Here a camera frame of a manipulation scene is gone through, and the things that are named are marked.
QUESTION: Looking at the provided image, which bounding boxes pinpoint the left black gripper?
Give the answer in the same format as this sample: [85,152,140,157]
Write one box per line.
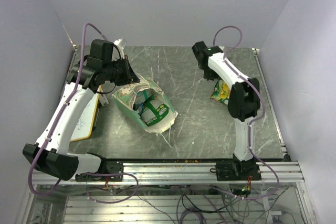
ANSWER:
[103,55,140,86]

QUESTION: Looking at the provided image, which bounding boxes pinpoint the yellow green snack packet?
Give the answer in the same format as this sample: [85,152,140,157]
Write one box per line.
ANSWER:
[210,79,230,105]

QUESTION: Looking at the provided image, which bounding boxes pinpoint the green paper bag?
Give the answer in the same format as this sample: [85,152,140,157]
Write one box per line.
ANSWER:
[113,73,178,134]

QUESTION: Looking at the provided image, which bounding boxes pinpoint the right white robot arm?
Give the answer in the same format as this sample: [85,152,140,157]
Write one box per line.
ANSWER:
[192,41,265,180]

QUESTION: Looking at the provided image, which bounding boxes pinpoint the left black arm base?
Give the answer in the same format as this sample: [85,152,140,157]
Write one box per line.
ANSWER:
[75,161,124,182]

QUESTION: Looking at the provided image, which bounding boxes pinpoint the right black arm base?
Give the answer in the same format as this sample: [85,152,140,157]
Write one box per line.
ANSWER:
[210,159,261,182]

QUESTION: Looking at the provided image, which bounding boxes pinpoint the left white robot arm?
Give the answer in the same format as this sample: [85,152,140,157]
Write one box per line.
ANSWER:
[23,39,140,180]

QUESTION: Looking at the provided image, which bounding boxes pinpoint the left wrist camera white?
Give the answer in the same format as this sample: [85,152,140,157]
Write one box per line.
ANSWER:
[112,38,127,60]

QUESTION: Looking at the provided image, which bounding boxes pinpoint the small whiteboard yellow frame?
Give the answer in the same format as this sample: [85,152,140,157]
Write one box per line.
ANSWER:
[70,94,99,142]

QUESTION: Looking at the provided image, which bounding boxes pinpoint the aluminium rail frame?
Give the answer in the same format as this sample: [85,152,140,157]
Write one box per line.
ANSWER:
[28,161,305,185]

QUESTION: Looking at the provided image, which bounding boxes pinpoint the loose cables under table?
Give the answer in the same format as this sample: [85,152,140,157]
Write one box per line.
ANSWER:
[86,179,287,224]

